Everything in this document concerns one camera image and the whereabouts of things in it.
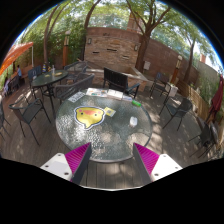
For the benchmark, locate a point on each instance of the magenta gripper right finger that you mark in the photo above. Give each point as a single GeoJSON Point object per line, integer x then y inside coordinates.
{"type": "Point", "coordinates": [153, 166]}

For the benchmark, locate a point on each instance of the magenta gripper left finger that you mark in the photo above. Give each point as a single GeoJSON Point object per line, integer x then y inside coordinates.
{"type": "Point", "coordinates": [70, 166]}

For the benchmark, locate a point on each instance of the white computer mouse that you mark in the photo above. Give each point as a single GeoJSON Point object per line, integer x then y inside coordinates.
{"type": "Point", "coordinates": [133, 121]}

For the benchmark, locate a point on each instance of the yellow duck mouse pad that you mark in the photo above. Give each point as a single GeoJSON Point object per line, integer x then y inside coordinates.
{"type": "Point", "coordinates": [89, 116]}

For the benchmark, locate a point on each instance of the round glass patio table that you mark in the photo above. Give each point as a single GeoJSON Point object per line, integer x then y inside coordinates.
{"type": "Point", "coordinates": [113, 139]}

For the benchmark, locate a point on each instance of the black chair right edge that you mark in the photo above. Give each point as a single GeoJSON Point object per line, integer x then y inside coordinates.
{"type": "Point", "coordinates": [208, 138]}

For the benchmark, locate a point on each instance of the yellow sticky note pad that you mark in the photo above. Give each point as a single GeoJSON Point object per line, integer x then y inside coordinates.
{"type": "Point", "coordinates": [109, 112]}

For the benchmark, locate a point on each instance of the green small object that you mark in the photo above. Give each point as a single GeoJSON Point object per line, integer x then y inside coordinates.
{"type": "Point", "coordinates": [136, 103]}

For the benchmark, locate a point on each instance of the white keyboard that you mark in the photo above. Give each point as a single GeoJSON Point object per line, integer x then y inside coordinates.
{"type": "Point", "coordinates": [76, 97]}

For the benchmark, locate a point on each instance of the grey chair front left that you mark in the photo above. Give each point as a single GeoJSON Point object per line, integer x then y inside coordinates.
{"type": "Point", "coordinates": [26, 111]}

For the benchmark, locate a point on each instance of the grey chair behind table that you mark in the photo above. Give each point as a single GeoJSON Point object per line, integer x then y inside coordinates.
{"type": "Point", "coordinates": [63, 92]}

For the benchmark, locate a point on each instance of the colourful magazine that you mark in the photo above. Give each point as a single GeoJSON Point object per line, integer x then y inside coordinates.
{"type": "Point", "coordinates": [96, 92]}

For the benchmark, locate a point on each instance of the open book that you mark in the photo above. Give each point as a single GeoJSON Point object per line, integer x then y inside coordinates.
{"type": "Point", "coordinates": [115, 94]}

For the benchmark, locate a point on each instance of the black chair far right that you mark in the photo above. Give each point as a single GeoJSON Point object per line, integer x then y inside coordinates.
{"type": "Point", "coordinates": [161, 84]}

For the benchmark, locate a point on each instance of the red folded umbrella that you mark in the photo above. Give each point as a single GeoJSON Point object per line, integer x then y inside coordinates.
{"type": "Point", "coordinates": [216, 101]}

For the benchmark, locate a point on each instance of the black patio bench chair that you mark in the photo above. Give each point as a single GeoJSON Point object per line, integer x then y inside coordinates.
{"type": "Point", "coordinates": [118, 81]}

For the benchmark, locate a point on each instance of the blue chair far left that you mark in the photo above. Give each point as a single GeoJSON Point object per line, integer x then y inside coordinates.
{"type": "Point", "coordinates": [36, 71]}

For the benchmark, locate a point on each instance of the orange awning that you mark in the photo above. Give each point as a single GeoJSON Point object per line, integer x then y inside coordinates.
{"type": "Point", "coordinates": [13, 54]}

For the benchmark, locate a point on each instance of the tree trunk centre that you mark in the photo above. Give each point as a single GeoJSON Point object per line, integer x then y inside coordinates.
{"type": "Point", "coordinates": [147, 14]}

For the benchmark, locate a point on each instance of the brick fountain wall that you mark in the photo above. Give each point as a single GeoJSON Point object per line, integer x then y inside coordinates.
{"type": "Point", "coordinates": [112, 47]}

